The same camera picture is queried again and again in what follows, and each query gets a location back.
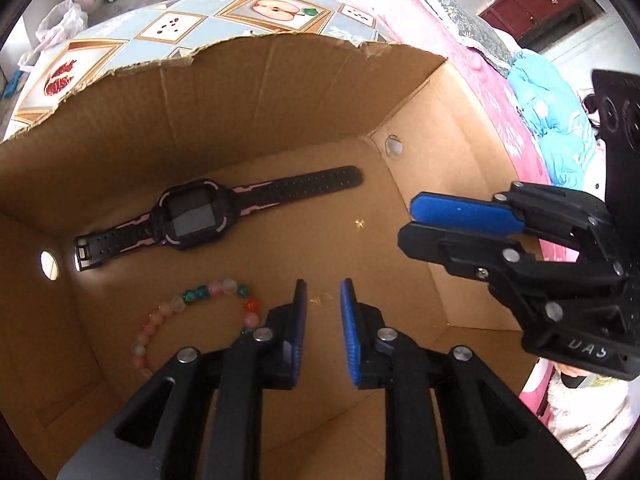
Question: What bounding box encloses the black and pink smartwatch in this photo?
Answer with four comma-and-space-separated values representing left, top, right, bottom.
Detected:
72, 165, 365, 273

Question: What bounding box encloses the light blue cloth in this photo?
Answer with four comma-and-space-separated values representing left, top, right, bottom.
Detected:
507, 50, 598, 191

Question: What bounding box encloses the pink floral blanket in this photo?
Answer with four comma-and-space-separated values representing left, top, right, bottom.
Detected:
330, 0, 571, 266

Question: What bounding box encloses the grey floral blanket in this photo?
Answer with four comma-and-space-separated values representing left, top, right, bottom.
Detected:
410, 0, 516, 78

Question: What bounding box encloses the pink patterned garment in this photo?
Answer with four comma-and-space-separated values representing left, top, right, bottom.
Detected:
520, 360, 557, 418

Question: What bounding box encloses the fruit print tablecloth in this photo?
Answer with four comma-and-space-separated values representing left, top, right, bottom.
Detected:
2, 0, 401, 141

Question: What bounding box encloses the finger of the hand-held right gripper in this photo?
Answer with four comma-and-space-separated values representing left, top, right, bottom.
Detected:
397, 222, 627, 302
409, 181, 614, 242

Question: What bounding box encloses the brown cardboard box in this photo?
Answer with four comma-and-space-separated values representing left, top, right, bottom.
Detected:
0, 32, 551, 480

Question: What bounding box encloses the person's right forearm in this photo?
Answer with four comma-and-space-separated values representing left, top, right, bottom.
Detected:
542, 360, 636, 476

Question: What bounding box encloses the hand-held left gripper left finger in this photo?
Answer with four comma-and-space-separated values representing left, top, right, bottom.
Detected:
57, 278, 308, 480

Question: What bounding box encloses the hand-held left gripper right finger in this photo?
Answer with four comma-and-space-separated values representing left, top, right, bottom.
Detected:
340, 278, 586, 480

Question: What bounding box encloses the white plastic bag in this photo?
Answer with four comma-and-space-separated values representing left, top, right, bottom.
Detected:
19, 0, 89, 68

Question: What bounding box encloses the colourful bead bracelet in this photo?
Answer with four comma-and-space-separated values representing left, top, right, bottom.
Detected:
130, 279, 261, 381

